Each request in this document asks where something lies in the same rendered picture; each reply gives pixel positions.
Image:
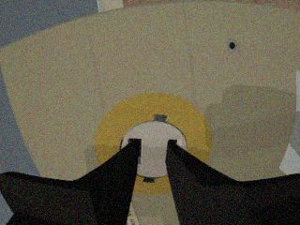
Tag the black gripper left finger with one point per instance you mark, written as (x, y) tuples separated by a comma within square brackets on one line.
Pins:
[(102, 197)]

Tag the white round cartridge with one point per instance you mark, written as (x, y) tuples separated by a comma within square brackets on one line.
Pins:
[(153, 139)]

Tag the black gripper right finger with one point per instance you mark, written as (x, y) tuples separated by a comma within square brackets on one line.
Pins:
[(204, 196)]

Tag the beige service panel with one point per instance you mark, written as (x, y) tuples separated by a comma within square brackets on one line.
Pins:
[(223, 72)]

